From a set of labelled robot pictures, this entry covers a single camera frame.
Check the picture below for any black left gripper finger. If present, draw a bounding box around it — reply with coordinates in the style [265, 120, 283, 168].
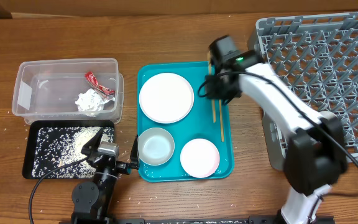
[81, 128, 104, 156]
[129, 135, 139, 170]

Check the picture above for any grey bowl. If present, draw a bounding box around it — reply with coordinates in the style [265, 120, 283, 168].
[138, 128, 175, 166]

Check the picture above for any wooden chopstick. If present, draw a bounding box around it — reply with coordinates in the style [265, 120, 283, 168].
[218, 100, 224, 142]
[207, 51, 216, 123]

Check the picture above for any white tissue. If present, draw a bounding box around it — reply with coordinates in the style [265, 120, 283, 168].
[75, 88, 115, 117]

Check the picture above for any red snack wrapper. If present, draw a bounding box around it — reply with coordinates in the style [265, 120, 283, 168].
[85, 72, 115, 98]

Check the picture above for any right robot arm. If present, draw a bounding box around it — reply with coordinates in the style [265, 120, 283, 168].
[202, 35, 347, 223]

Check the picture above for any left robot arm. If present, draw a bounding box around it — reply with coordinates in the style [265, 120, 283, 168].
[71, 129, 139, 223]

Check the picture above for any teal plastic tray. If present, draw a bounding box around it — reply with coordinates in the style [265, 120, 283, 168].
[137, 61, 234, 182]

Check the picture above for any black tray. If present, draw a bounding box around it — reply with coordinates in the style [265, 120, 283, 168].
[22, 120, 115, 179]

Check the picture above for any large white plate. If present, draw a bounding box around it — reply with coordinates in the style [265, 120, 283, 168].
[139, 73, 195, 124]

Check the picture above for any white bowl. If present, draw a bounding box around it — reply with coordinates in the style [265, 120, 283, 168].
[180, 138, 220, 179]

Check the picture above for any clear plastic bin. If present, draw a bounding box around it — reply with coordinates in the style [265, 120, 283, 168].
[12, 58, 124, 124]

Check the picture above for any grey dish rack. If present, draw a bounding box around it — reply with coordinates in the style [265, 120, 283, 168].
[247, 12, 358, 160]

